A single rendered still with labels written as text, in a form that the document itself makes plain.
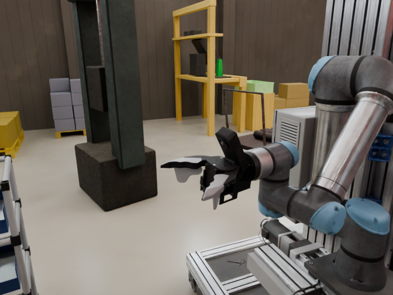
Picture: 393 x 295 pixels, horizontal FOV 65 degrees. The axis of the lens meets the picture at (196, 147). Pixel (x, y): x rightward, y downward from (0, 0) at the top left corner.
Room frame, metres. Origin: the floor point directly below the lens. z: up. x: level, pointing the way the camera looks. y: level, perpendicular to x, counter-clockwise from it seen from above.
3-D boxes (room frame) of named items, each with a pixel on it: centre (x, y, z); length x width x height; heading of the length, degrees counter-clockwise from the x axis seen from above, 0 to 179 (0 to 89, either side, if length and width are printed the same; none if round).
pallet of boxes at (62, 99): (6.00, 2.23, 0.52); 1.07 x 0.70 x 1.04; 112
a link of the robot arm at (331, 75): (0.90, -0.41, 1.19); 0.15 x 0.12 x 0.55; 37
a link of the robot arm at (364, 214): (0.80, -0.49, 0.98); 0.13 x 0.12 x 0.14; 37
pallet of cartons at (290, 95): (7.46, -1.98, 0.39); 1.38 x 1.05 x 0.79; 114
